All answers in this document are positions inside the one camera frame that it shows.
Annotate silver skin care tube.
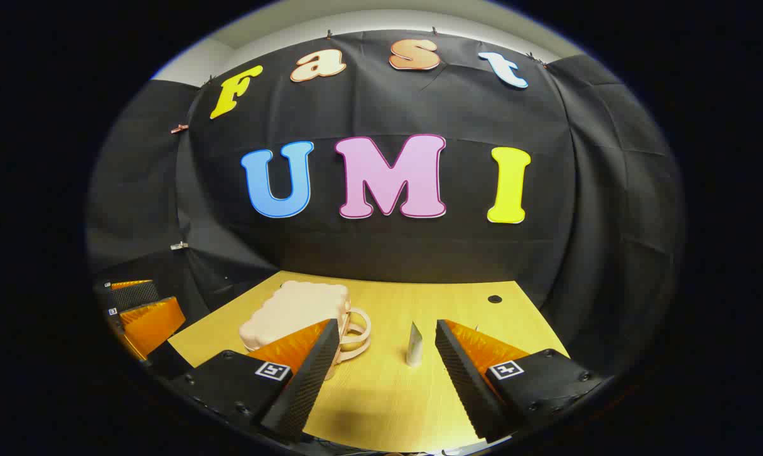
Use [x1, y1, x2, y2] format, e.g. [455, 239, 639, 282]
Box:
[406, 321, 426, 367]

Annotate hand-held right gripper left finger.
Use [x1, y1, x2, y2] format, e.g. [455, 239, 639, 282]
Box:
[166, 319, 342, 442]

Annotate black backdrop cloth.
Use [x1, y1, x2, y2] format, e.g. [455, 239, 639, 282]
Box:
[87, 28, 686, 381]

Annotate pink suitcase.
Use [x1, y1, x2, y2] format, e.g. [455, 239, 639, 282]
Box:
[239, 281, 372, 381]

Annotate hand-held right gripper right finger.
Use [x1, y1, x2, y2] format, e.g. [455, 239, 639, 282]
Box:
[434, 319, 610, 444]

